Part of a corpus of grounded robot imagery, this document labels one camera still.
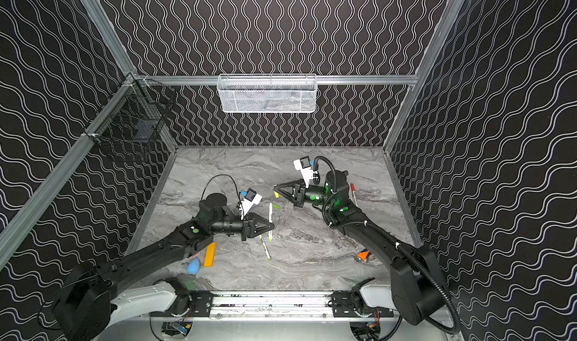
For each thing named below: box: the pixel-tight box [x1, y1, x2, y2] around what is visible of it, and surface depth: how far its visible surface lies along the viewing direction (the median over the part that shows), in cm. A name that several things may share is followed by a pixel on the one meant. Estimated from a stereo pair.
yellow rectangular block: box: [202, 241, 218, 268], surface depth 85 cm
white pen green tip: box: [268, 202, 273, 242], surface depth 72 cm
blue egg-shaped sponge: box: [187, 257, 201, 275], surface depth 81 cm
